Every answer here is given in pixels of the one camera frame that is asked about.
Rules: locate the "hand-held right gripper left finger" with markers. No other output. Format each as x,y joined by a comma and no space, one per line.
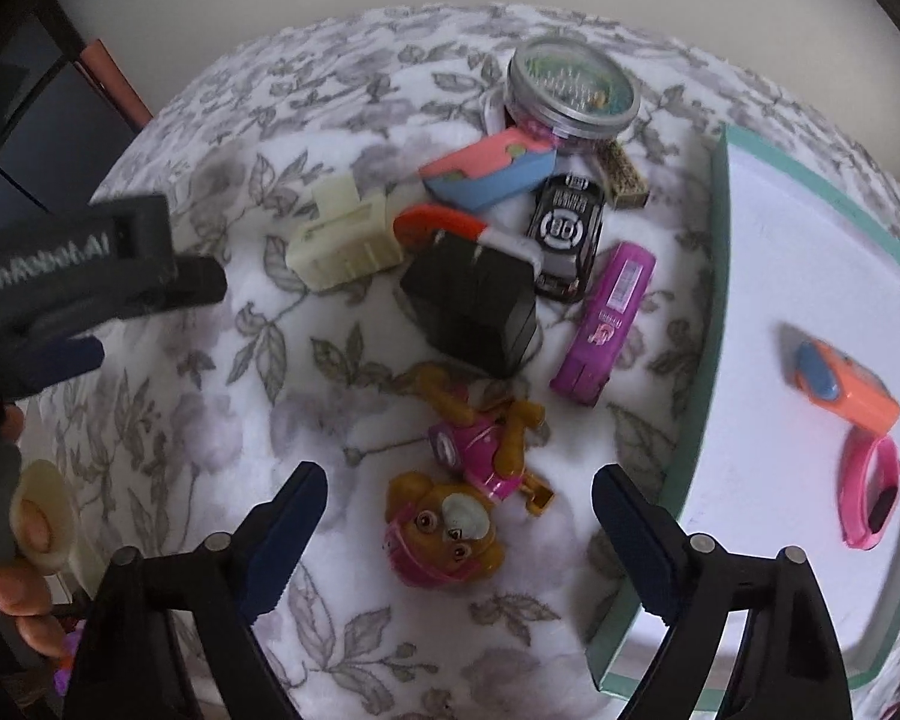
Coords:
285,540

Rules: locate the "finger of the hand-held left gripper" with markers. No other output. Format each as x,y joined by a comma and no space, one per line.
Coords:
199,281
67,361

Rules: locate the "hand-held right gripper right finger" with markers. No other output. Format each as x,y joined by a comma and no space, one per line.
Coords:
637,540

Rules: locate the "brown dog toy figure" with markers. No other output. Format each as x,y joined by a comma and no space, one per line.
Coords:
457,495

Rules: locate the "purple toy car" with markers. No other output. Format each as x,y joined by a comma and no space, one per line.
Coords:
607,322

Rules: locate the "orange and white tube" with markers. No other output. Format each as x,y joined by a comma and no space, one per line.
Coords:
442,225

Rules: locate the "black charger block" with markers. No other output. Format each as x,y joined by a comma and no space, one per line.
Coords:
472,307

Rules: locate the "black toy car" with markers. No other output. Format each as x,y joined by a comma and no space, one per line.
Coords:
566,240

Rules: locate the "teal-edged white box tray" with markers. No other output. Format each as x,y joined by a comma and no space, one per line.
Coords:
795,240

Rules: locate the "person's left hand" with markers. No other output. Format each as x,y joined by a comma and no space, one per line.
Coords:
19,592

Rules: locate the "floral blanket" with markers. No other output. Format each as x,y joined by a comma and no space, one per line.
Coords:
232,165

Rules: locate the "dark cabinet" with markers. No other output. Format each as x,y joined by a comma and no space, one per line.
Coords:
60,127

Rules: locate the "cream plastic clip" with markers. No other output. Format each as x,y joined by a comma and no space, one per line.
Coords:
341,240

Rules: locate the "pink wrist watch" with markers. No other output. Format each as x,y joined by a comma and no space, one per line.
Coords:
874,495

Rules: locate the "purple plastic piece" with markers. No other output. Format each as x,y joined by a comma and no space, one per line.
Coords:
66,660

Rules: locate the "orange toy bus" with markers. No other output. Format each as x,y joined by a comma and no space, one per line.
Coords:
847,390

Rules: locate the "pink and blue toy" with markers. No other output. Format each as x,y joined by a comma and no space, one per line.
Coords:
487,169

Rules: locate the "small brown box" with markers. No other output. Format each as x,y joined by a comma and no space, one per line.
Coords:
625,176

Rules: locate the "round tin with clear lid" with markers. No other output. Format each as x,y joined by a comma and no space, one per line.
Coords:
570,82

